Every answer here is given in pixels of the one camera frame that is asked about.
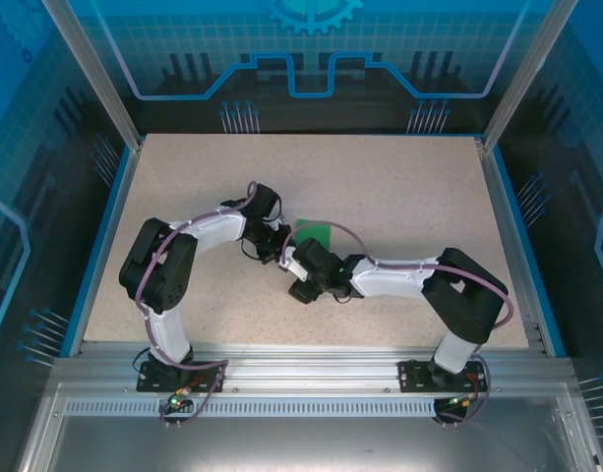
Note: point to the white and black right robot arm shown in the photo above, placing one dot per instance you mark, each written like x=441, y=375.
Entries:
x=394, y=277

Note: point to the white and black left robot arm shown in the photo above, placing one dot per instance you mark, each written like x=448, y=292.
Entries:
x=168, y=334

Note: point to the blue table edge strip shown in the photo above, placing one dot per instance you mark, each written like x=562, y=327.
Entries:
x=104, y=246
x=508, y=187

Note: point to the grey metal tray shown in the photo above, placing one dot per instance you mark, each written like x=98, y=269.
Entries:
x=301, y=447

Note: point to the aluminium mounting rail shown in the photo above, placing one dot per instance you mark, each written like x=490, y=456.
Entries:
x=306, y=369

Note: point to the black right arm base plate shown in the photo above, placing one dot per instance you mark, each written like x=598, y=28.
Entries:
x=409, y=376

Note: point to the aluminium side rail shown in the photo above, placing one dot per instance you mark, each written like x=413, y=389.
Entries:
x=495, y=187

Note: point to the aluminium frame post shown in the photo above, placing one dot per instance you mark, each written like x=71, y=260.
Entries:
x=101, y=83
x=524, y=83

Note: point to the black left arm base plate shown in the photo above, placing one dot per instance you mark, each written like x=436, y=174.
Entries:
x=151, y=381

